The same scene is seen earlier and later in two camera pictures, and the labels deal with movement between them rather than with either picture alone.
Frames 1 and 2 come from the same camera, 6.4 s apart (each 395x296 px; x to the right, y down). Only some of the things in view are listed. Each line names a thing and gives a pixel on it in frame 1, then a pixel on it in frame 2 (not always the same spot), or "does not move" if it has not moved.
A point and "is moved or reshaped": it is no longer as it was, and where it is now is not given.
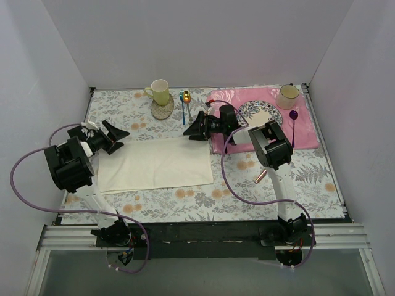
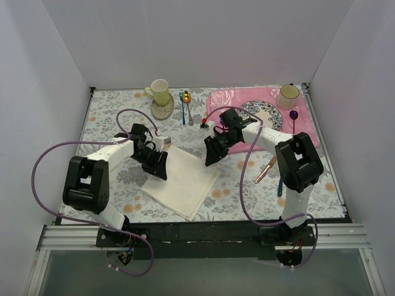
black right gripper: x=204 y=125 to x=216 y=142
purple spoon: x=294 y=115 does not move
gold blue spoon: x=181 y=95 does not move
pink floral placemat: x=297 y=123 does not move
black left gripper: x=107 y=139 to x=151 y=160
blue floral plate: x=256 y=113 does not move
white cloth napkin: x=155 y=162 is moved or reshaped
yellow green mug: x=159 y=90 does not move
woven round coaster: x=162 y=112 does not move
